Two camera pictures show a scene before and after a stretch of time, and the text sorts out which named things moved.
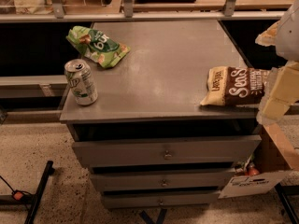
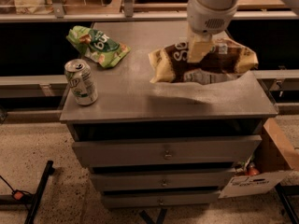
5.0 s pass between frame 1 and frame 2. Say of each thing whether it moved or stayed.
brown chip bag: moved
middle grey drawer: stayed
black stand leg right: stayed
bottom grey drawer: stayed
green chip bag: stayed
